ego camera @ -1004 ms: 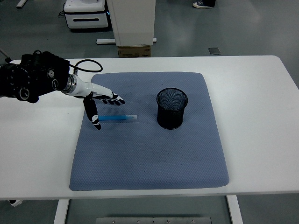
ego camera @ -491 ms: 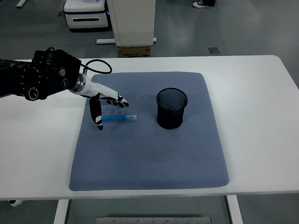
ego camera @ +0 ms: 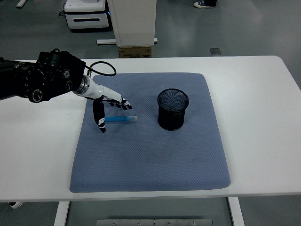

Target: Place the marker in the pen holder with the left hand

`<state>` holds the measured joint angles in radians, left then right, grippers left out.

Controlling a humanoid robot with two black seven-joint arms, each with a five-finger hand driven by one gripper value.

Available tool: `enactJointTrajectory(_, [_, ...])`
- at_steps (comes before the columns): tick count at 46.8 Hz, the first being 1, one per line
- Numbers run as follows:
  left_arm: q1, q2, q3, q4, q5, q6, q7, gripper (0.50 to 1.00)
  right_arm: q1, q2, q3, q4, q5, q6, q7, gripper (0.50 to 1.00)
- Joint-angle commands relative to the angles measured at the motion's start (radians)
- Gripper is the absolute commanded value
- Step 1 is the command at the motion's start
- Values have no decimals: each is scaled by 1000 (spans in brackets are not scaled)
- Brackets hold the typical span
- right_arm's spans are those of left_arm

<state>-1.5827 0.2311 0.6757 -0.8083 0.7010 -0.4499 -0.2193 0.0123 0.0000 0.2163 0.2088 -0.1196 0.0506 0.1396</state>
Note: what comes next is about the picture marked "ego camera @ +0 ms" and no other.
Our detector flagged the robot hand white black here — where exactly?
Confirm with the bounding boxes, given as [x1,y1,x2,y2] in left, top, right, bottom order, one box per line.
[84,77,133,134]

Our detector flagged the blue marker pen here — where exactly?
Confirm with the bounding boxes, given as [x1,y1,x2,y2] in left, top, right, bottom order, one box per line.
[104,115,139,123]

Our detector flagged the black mesh pen holder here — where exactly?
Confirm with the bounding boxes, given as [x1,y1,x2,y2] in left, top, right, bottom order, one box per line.
[157,88,190,131]

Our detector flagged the grey floor foot bar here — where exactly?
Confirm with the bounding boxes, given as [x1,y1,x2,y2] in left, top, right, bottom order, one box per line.
[96,37,158,46]

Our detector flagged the brown cardboard box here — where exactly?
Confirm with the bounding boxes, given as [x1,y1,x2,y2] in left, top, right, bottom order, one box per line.
[118,46,152,58]

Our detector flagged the blue-grey padded mat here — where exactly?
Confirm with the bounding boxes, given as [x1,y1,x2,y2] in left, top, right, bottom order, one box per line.
[69,72,231,194]

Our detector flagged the white upright cabinet panel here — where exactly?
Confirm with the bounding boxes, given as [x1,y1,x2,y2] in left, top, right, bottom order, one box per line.
[107,0,157,47]

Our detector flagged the white table leg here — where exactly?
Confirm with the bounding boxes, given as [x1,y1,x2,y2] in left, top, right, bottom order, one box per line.
[227,196,246,226]
[53,201,71,226]

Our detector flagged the small white black object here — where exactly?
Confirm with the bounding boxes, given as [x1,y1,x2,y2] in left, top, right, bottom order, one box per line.
[8,201,24,210]

